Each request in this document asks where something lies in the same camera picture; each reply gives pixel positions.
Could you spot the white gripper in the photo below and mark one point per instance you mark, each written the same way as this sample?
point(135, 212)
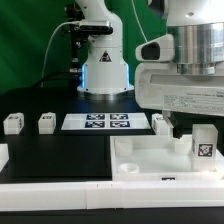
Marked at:
point(158, 86)

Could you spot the white square tabletop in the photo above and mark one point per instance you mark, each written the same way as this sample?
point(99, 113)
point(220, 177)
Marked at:
point(159, 158)

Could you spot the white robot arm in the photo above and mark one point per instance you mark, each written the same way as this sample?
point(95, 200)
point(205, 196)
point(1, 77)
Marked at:
point(181, 71)

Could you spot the white marker sheet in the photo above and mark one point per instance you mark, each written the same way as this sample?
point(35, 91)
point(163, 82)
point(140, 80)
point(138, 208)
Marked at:
point(105, 121)

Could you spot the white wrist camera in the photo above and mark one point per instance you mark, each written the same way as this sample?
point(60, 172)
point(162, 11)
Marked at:
point(161, 49)

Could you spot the white front rail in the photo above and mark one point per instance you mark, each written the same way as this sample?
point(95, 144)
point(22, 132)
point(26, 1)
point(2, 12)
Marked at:
point(105, 195)

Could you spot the white rail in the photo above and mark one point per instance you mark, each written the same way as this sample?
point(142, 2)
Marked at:
point(105, 195)
point(4, 155)

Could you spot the white left rail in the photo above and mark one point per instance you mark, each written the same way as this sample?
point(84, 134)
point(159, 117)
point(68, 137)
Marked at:
point(4, 155)

